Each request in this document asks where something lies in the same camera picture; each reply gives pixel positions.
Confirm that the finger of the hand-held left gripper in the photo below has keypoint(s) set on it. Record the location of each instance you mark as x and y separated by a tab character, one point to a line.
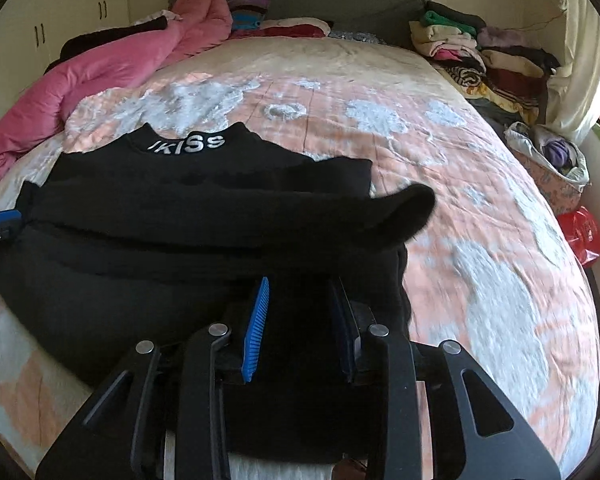
0	218

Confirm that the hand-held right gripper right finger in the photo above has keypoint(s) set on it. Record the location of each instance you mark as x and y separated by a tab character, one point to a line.
341	330

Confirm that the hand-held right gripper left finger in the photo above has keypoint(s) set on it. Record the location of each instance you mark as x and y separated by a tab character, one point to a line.
255	330

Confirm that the black sweater with white lettering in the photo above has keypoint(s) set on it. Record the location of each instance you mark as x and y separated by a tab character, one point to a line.
155	220

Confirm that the floral bag with clothes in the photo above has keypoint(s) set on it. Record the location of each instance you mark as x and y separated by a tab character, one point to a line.
550	160

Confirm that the pile of folded clothes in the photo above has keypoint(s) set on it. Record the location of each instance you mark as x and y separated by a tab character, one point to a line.
480	55

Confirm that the peach and white floral blanket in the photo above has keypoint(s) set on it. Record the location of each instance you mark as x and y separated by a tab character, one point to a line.
480	260

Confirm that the pink quilt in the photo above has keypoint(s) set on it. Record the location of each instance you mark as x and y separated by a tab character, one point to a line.
105	70

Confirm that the black cloth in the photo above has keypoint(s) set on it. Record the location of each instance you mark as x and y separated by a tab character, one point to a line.
105	37

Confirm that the cream wardrobe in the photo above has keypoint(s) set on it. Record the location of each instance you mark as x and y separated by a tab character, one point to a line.
55	10

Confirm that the red plastic bag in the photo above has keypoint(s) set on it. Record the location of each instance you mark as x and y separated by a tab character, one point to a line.
585	235

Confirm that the cream bed sheet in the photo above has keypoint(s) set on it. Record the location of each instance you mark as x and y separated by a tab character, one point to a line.
305	60

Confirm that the grey patterned cloth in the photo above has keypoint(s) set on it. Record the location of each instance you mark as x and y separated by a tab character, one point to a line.
355	36

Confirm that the teal and purple striped cloth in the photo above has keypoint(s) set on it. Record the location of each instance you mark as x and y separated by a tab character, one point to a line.
250	12

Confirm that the grey headboard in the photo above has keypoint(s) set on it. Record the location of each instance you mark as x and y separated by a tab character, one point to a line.
330	0

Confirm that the cream curtain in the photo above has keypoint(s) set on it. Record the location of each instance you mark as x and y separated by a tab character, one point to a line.
580	60

